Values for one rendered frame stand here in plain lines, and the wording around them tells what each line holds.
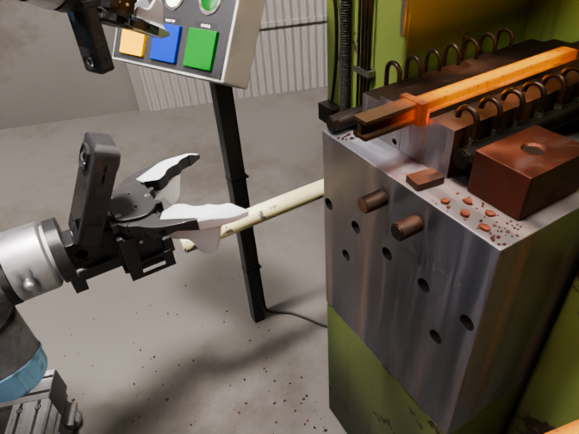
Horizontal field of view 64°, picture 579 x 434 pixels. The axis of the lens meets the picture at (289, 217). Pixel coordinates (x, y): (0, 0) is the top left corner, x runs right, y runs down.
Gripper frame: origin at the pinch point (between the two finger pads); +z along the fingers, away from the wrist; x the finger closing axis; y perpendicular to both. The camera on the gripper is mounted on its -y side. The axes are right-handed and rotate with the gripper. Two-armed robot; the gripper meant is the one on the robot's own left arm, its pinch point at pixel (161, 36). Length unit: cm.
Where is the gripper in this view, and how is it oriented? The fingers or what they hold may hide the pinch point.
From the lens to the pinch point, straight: 91.3
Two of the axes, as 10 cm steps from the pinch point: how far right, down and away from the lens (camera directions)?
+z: 5.2, -0.7, 8.5
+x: -8.2, -3.1, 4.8
